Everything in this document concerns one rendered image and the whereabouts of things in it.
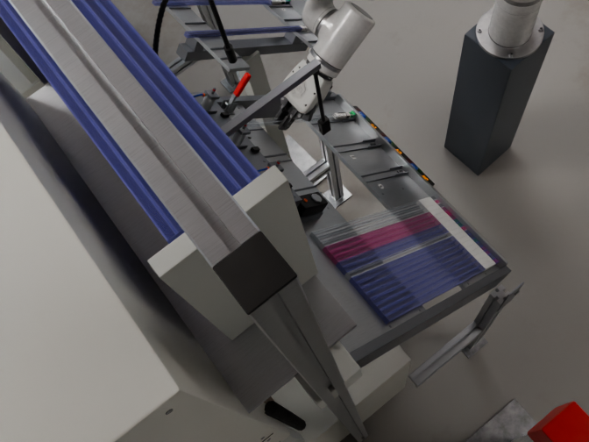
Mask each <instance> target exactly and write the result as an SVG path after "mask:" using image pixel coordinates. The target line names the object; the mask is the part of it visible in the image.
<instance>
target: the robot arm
mask: <svg viewBox="0 0 589 442"><path fill-rule="evenodd" d="M542 1H543V0H495V3H494V7H493V8H492V9H490V10H489V11H487V12H485V13H484V14H483V15H482V16H481V18H480V19H479V22H478V23H477V27H476V38H477V41H478V43H479V45H480V47H481V48H482V49H483V50H484V51H485V52H486V53H488V54H490V55H491V56H493V57H495V58H498V59H501V60H507V61H514V60H519V59H522V58H525V57H527V56H530V55H531V54H532V53H534V52H535V51H536V50H537V49H538V48H539V46H540V45H541V44H542V41H543V36H544V27H543V22H542V21H541V19H540V18H539V17H538V16H537V15H538V12H539V10H540V7H541V4H542ZM302 21H303V23H304V24H305V25H306V27H307V28H308V29H309V30H310V31H311V32H313V33H314V34H315V35H316V36H317V38H318V40H317V42H316V44H315V45H314V47H313V48H310V49H309V54H308V56H307V58H308V59H303V60H302V61H301V62H300V63H299V64H298V65H297V66H296V67H295V68H294V69H293V70H292V71H291V72H290V73H289V75H288V76H287V77H286V79H287V78H288V77H290V76H291V75H293V74H294V73H296V72H297V71H298V70H300V69H301V68H303V67H304V66H305V65H307V64H308V63H310V62H311V61H312V60H313V59H314V58H316V59H317V60H318V61H319V62H320V63H321V67H322V68H321V69H320V70H319V72H320V73H319V74H318V80H319V85H320V90H321V96H322V100H324V98H325V97H326V96H327V94H328V92H329V90H330V87H331V85H332V83H333V81H332V79H333V78H336V77H337V76H338V74H339V73H340V72H341V70H342V69H343V67H344V66H345V64H346V63H347V62H348V60H349V59H350V58H351V57H352V56H353V54H354V53H355V51H356V50H357V49H358V47H359V46H360V44H361V43H362V42H363V40H364V39H365V37H366V36H367V34H368V33H369V32H370V31H371V30H372V28H373V27H374V25H375V22H374V20H373V18H372V17H371V16H370V15H369V14H368V13H367V12H366V11H364V10H363V9H362V8H360V7H359V6H357V5H356V4H354V3H352V2H349V1H346V2H345V3H344V4H343V6H342V7H341V9H340V10H338V9H337V8H336V7H335V6H334V4H333V0H307V1H306V3H305V6H304V9H303V12H302ZM286 79H285V80H286ZM285 80H284V81H285ZM280 100H281V105H280V110H279V111H278V113H277V114H276V116H275V117H274V118H284V119H283V120H282V121H281V123H280V125H279V126H278V129H279V130H284V131H285V130H287V129H288V128H289V127H290V125H291V124H292V123H293V122H294V121H295V120H296V119H300V118H301V119H303V120H305V121H311V118H312V116H313V114H314V113H315V112H316V111H317V109H318V108H319V104H318V99H317V94H316V86H315V80H314V76H313V75H312V76H310V77H309V78H308V79H307V80H305V81H304V82H302V83H301V84H300V85H298V86H297V87H295V88H294V89H292V90H291V91H290V92H288V93H287V94H286V95H285V96H284V97H282V98H281V99H280ZM292 105H293V106H294V109H293V110H292V111H291V113H290V114H289V109H290V108H291V106H292ZM303 113H306V114H303ZM288 114H289V115H288Z"/></svg>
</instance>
